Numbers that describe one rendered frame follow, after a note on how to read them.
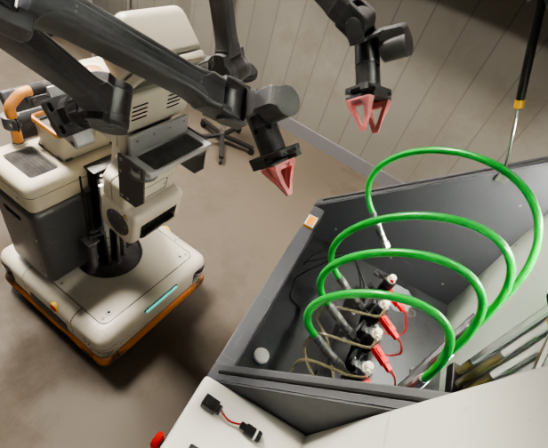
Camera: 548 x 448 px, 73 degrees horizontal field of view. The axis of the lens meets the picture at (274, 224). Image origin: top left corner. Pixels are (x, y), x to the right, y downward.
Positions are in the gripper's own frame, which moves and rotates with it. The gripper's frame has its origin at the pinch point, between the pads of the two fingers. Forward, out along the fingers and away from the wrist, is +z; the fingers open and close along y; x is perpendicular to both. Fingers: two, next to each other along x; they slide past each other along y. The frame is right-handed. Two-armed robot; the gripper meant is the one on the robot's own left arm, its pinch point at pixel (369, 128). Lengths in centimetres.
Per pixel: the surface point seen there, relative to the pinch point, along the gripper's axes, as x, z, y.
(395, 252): -19.2, 26.1, -21.8
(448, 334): -27, 38, -22
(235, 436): 3, 59, -40
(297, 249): 24.0, 29.8, -1.8
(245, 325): 17, 45, -26
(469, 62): 47, -72, 181
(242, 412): 4, 56, -37
